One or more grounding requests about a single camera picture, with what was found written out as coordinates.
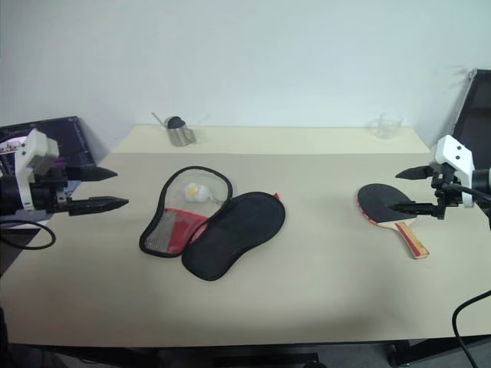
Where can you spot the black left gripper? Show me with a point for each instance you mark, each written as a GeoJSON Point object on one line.
{"type": "Point", "coordinates": [51, 193]}

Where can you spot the black red table tennis paddle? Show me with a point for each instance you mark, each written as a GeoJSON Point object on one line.
{"type": "Point", "coordinates": [377, 201]}

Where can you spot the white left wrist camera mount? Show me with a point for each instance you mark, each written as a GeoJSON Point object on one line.
{"type": "Point", "coordinates": [36, 145]}

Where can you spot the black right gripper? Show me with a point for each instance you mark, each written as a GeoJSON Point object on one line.
{"type": "Point", "coordinates": [445, 191]}

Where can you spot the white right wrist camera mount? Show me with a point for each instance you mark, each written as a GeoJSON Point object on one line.
{"type": "Point", "coordinates": [456, 153]}

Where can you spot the black zippered paddle case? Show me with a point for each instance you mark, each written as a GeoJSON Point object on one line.
{"type": "Point", "coordinates": [238, 230]}

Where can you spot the metal measuring scoop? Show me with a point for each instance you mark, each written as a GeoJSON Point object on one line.
{"type": "Point", "coordinates": [181, 134]}

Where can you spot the black table leg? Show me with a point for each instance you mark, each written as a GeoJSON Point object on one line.
{"type": "Point", "coordinates": [414, 352]}

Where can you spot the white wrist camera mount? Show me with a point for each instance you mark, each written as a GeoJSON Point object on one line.
{"type": "Point", "coordinates": [36, 145]}
{"type": "Point", "coordinates": [456, 153]}

